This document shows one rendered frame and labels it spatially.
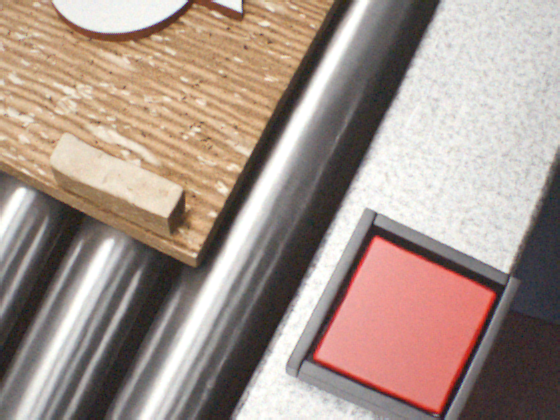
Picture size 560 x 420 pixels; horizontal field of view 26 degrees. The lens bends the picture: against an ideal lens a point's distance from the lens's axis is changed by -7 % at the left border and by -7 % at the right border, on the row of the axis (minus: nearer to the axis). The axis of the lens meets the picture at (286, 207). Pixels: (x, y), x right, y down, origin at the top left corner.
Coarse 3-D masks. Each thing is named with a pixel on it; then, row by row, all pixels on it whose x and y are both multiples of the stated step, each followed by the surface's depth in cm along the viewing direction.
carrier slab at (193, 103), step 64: (0, 0) 57; (256, 0) 57; (320, 0) 57; (0, 64) 56; (64, 64) 56; (128, 64) 56; (192, 64) 56; (256, 64) 56; (0, 128) 55; (64, 128) 55; (128, 128) 55; (192, 128) 55; (256, 128) 55; (64, 192) 54; (192, 192) 54; (192, 256) 53
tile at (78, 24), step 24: (72, 0) 56; (96, 0) 56; (120, 0) 56; (144, 0) 56; (168, 0) 56; (192, 0) 56; (216, 0) 56; (240, 0) 56; (72, 24) 56; (96, 24) 55; (120, 24) 55; (144, 24) 55; (168, 24) 56
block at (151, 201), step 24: (72, 144) 51; (72, 168) 51; (96, 168) 51; (120, 168) 51; (96, 192) 52; (120, 192) 51; (144, 192) 51; (168, 192) 51; (144, 216) 52; (168, 216) 51
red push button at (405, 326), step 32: (384, 256) 54; (416, 256) 54; (352, 288) 53; (384, 288) 53; (416, 288) 53; (448, 288) 53; (480, 288) 53; (352, 320) 53; (384, 320) 53; (416, 320) 53; (448, 320) 53; (480, 320) 53; (320, 352) 52; (352, 352) 52; (384, 352) 52; (416, 352) 52; (448, 352) 52; (384, 384) 52; (416, 384) 52; (448, 384) 52
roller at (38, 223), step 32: (0, 192) 55; (32, 192) 55; (0, 224) 55; (32, 224) 55; (64, 224) 57; (0, 256) 54; (32, 256) 55; (0, 288) 54; (32, 288) 56; (0, 320) 54; (0, 352) 55
